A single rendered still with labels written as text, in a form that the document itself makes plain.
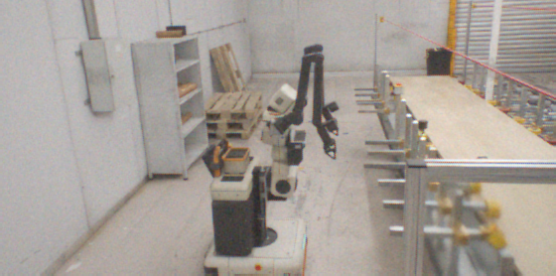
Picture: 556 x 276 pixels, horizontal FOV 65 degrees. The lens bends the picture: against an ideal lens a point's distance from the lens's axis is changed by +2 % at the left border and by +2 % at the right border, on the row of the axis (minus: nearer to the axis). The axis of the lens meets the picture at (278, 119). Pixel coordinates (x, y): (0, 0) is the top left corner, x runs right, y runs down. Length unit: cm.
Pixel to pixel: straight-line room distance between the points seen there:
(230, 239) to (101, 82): 183
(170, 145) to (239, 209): 223
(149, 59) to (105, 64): 91
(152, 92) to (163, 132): 45
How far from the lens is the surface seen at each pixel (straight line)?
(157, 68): 472
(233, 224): 288
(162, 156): 498
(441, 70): 1005
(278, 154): 284
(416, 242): 53
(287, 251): 303
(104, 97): 399
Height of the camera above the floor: 193
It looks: 16 degrees down
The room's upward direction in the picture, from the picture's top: 3 degrees counter-clockwise
